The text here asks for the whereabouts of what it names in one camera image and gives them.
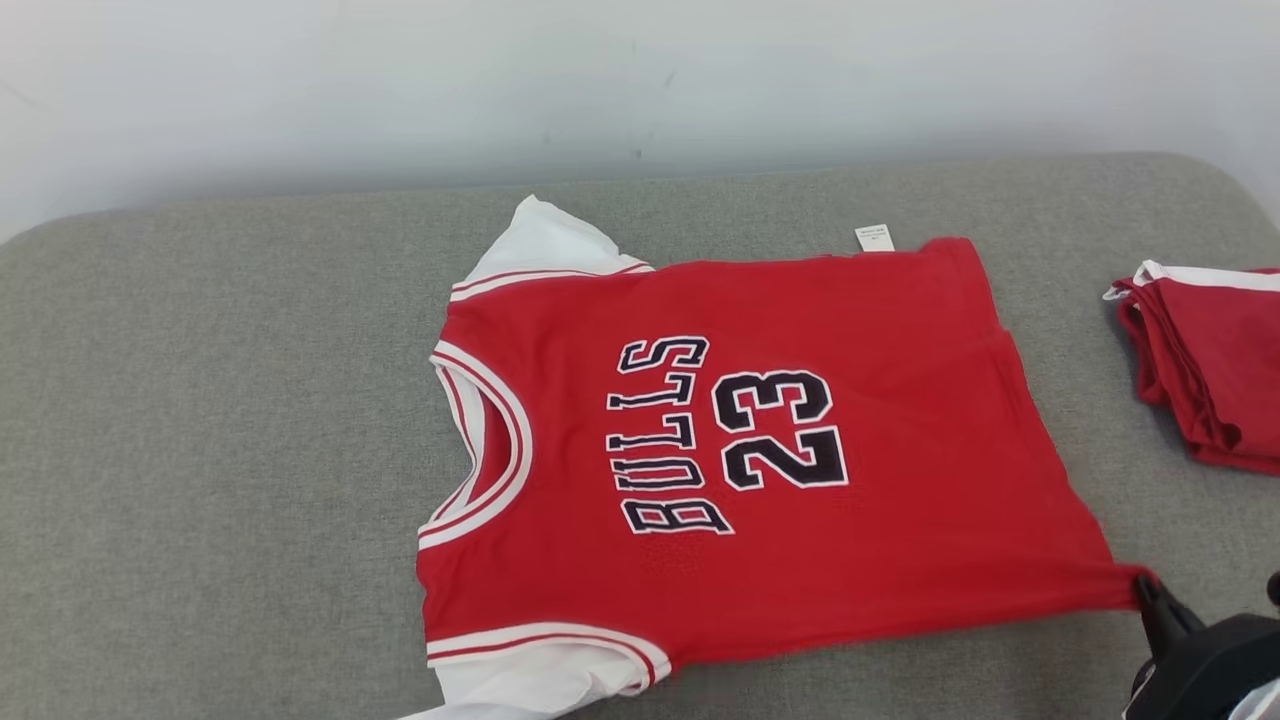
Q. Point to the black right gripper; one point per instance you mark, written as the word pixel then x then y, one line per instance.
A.
pixel 1210 670

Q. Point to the red shorts with white stripe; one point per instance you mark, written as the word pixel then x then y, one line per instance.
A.
pixel 1220 370

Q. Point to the red Bulls 23 jersey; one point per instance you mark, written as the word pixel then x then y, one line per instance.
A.
pixel 900 450

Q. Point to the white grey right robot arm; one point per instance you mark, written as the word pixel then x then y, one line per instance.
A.
pixel 1262 705

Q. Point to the grey fabric sofa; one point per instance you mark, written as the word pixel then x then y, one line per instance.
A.
pixel 200 450

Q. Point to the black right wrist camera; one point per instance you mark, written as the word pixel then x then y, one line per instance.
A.
pixel 1274 590

